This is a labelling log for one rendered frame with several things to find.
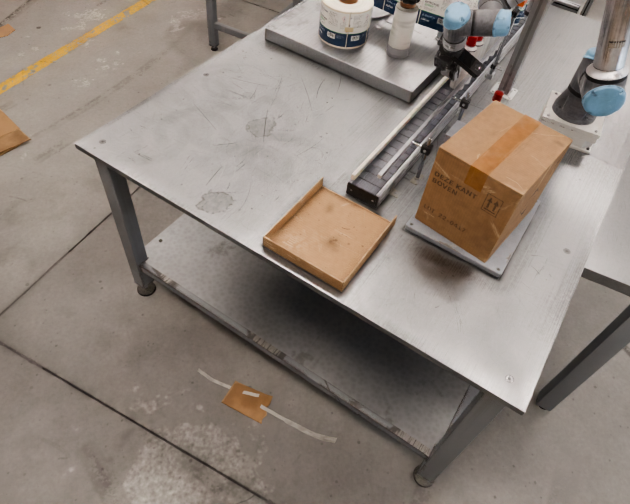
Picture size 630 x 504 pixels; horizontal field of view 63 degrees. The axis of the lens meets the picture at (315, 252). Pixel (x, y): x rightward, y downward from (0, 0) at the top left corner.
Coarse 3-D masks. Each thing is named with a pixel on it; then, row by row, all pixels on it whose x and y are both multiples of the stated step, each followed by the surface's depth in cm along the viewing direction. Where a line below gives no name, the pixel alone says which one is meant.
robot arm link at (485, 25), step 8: (480, 8) 158; (488, 8) 154; (496, 8) 154; (480, 16) 152; (488, 16) 152; (496, 16) 151; (504, 16) 151; (472, 24) 153; (480, 24) 153; (488, 24) 152; (496, 24) 152; (504, 24) 151; (472, 32) 155; (480, 32) 154; (488, 32) 154; (496, 32) 153; (504, 32) 153
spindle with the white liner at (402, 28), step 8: (400, 0) 186; (408, 0) 184; (416, 0) 184; (400, 8) 187; (408, 8) 187; (416, 8) 188; (400, 16) 189; (408, 16) 188; (416, 16) 190; (392, 24) 194; (400, 24) 191; (408, 24) 190; (392, 32) 195; (400, 32) 193; (408, 32) 193; (392, 40) 197; (400, 40) 195; (408, 40) 196; (392, 48) 198; (400, 48) 198; (408, 48) 199; (392, 56) 201; (400, 56) 200
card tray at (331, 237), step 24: (312, 192) 155; (288, 216) 148; (312, 216) 151; (336, 216) 152; (360, 216) 153; (264, 240) 141; (288, 240) 145; (312, 240) 146; (336, 240) 146; (360, 240) 147; (312, 264) 136; (336, 264) 141; (360, 264) 139; (336, 288) 136
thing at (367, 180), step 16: (512, 32) 222; (448, 80) 194; (432, 96) 187; (432, 112) 181; (416, 128) 174; (432, 128) 175; (400, 144) 168; (384, 160) 163; (400, 160) 163; (368, 176) 157; (384, 176) 158; (368, 192) 153
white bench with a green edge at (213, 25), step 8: (208, 0) 325; (296, 0) 297; (208, 8) 329; (216, 8) 332; (288, 8) 357; (208, 16) 334; (216, 16) 336; (208, 24) 338; (216, 24) 336; (224, 24) 337; (208, 32) 343; (216, 32) 343; (232, 32) 335; (240, 32) 332; (216, 40) 347; (216, 48) 352
